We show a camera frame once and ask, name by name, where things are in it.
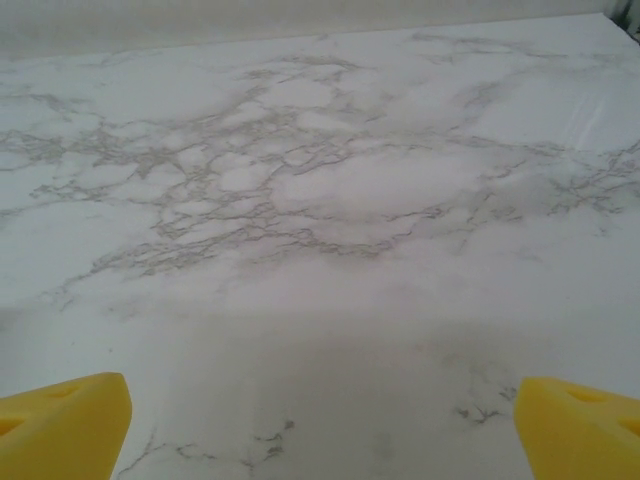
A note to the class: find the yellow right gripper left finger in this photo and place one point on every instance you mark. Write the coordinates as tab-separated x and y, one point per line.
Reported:
55	430

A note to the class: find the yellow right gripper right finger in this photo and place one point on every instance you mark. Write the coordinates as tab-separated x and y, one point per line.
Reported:
585	435

